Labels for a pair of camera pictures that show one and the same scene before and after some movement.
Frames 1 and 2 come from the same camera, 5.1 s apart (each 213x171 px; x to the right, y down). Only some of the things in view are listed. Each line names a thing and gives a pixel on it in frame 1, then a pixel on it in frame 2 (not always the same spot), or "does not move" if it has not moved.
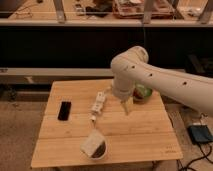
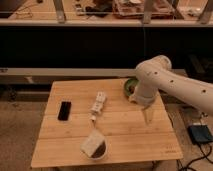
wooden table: x=84 y=125 does not move
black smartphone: x=63 y=114 does not move
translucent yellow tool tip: x=127 y=103 to x=148 y=112
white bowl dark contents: x=100 y=151 does not move
